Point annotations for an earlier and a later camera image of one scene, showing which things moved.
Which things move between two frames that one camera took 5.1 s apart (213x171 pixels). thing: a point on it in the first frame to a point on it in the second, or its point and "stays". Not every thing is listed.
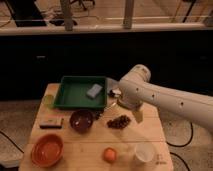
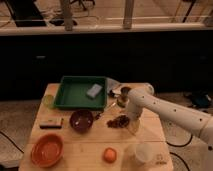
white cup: [144, 152] stays
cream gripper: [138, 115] to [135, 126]
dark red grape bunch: [119, 122] stays
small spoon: [101, 113] stays
